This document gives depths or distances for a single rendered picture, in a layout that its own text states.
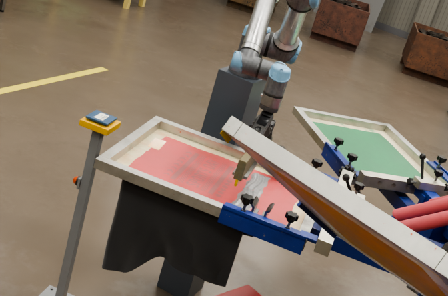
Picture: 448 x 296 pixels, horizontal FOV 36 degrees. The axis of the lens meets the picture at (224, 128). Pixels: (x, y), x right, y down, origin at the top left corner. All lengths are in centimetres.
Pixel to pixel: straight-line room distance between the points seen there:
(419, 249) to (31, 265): 261
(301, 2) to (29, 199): 211
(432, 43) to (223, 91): 715
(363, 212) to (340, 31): 917
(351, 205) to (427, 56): 884
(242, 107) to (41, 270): 129
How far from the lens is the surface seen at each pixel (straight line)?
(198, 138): 290
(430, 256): 125
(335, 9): 1038
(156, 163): 263
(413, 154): 362
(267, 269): 407
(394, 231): 127
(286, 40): 301
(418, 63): 1013
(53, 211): 407
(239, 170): 239
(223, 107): 315
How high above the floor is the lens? 205
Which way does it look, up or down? 20 degrees down
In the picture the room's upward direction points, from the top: 17 degrees clockwise
